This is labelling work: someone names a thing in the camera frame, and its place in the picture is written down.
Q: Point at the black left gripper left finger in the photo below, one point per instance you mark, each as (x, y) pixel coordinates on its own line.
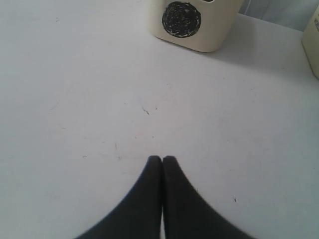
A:
(138, 215)

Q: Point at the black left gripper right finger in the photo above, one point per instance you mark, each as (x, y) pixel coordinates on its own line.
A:
(186, 214)

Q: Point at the cream bin with triangle mark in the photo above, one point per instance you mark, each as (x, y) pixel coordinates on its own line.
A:
(310, 42)

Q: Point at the cream bin with circle mark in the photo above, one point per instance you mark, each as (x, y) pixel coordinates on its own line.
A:
(200, 25)

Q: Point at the white backdrop curtain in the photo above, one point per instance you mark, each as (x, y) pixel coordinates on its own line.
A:
(294, 14)

